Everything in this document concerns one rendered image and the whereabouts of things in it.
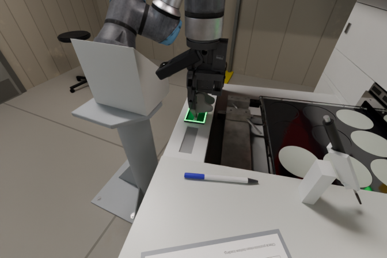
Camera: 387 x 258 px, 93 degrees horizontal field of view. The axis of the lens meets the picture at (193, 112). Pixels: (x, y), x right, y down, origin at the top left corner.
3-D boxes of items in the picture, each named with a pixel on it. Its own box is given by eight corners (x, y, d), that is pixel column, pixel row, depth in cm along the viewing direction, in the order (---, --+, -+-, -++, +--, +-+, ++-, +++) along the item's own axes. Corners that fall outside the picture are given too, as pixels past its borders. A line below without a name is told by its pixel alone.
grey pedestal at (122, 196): (91, 203, 128) (23, 109, 77) (131, 156, 160) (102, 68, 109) (154, 235, 113) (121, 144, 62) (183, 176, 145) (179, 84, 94)
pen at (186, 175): (257, 177, 35) (184, 171, 36) (258, 182, 34) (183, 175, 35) (257, 180, 35) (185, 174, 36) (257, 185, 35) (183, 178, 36)
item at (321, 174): (329, 190, 34) (374, 140, 26) (338, 212, 31) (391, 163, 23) (294, 184, 35) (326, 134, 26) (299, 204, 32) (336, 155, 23)
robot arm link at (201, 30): (179, 18, 33) (190, 10, 39) (181, 44, 36) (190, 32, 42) (222, 19, 32) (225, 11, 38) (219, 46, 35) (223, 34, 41)
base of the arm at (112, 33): (82, 40, 63) (90, 12, 63) (108, 56, 78) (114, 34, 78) (121, 48, 60) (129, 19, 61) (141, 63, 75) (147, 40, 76)
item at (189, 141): (220, 88, 90) (223, 61, 81) (201, 196, 48) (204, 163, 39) (201, 87, 92) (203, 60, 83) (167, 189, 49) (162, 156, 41)
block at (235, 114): (249, 116, 64) (250, 109, 62) (249, 122, 62) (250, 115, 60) (226, 113, 65) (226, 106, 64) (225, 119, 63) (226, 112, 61)
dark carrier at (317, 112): (364, 110, 64) (365, 109, 64) (451, 210, 38) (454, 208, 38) (262, 99, 70) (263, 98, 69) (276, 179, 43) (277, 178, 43)
